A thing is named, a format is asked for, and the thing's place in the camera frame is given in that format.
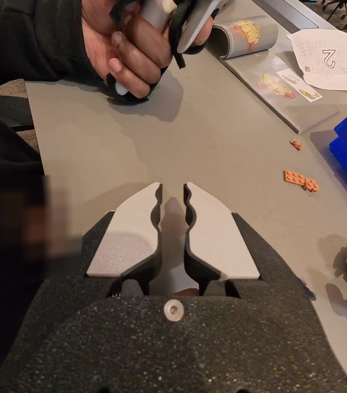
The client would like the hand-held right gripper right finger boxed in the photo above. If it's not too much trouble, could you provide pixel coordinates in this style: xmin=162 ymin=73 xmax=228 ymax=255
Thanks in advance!
xmin=183 ymin=182 xmax=261 ymax=281

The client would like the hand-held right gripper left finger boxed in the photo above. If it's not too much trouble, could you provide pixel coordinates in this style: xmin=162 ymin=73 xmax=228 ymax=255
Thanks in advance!
xmin=86 ymin=182 xmax=164 ymax=280

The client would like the person's left forearm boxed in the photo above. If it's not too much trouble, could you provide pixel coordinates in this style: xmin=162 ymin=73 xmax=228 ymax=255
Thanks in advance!
xmin=0 ymin=0 xmax=100 ymax=88

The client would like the grey desk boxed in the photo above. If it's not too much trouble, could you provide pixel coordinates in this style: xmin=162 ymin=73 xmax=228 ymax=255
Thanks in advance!
xmin=25 ymin=0 xmax=347 ymax=393

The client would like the person's left hand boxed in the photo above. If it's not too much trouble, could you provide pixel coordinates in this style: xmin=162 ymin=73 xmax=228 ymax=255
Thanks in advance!
xmin=81 ymin=0 xmax=214 ymax=99

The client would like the orange brick plate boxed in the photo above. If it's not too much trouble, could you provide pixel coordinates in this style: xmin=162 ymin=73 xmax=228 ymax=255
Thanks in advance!
xmin=283 ymin=170 xmax=319 ymax=193

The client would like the person's black jacket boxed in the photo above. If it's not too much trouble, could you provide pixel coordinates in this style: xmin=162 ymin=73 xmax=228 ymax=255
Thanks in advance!
xmin=0 ymin=95 xmax=83 ymax=393

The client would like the grey instruction booklet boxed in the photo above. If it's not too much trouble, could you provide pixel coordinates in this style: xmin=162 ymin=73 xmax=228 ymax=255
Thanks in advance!
xmin=207 ymin=15 xmax=341 ymax=134

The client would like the white paper bag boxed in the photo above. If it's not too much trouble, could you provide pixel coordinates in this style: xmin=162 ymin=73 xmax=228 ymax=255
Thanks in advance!
xmin=287 ymin=29 xmax=347 ymax=91

